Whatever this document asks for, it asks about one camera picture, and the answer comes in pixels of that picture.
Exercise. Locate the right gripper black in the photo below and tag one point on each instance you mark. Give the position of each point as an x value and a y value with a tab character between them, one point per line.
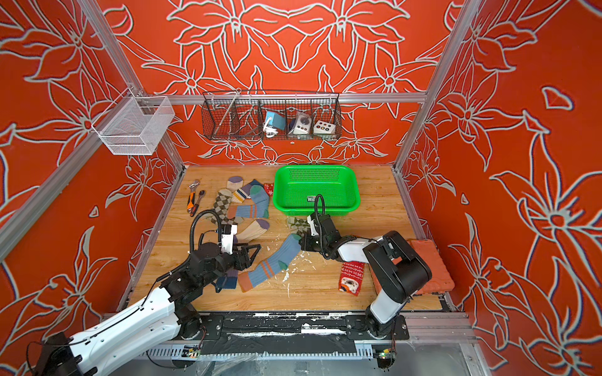
306	246

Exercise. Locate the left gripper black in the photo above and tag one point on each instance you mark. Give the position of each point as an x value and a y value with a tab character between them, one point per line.
241	265

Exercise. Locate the cream striped sock purple toe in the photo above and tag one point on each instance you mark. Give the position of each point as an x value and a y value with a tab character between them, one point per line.
251	232

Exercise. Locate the brown argyle sock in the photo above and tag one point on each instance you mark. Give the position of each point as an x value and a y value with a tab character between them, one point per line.
298	225
224	199

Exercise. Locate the blue striped sock orange cuff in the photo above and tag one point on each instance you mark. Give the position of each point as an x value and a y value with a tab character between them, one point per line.
259	207

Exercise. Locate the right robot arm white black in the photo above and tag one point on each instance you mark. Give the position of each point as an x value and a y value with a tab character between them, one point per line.
382	312

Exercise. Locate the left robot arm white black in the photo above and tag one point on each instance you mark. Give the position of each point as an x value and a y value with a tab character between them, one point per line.
164	314

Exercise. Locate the red christmas sock near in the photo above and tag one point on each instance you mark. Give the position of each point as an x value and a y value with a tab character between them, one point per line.
351	277

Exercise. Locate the green plastic basket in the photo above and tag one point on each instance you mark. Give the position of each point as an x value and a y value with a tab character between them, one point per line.
296	188

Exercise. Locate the red black ratchet wrench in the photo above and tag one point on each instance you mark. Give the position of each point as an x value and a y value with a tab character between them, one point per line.
195	207

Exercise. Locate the red snowflake sock far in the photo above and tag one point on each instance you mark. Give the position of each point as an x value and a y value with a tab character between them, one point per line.
269	189

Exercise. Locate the white box with dots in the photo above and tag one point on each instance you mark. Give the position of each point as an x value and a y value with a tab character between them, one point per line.
324	129

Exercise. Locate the orange plastic tool case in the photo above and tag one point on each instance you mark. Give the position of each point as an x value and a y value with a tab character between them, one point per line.
432	272

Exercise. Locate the white device with dial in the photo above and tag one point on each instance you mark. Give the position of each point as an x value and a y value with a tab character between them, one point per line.
301	125

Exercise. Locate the teal box in basket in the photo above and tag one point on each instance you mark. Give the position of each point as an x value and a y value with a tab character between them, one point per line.
275	120

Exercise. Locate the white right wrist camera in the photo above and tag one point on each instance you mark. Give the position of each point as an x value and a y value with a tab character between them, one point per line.
312	222

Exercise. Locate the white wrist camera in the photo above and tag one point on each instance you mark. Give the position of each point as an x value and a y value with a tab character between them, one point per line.
312	222
228	238

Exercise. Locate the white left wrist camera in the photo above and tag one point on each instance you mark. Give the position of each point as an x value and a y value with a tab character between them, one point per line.
228	238

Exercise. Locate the orange handled adjustable wrench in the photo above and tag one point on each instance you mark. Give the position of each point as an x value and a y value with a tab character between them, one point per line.
192	195

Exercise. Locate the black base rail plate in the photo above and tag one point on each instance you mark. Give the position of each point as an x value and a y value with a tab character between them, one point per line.
282	335

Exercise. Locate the black wire wall basket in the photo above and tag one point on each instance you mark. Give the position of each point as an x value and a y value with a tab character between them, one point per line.
239	116

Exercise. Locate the clear acrylic wall box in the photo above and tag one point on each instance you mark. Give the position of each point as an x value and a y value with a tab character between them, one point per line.
134	129

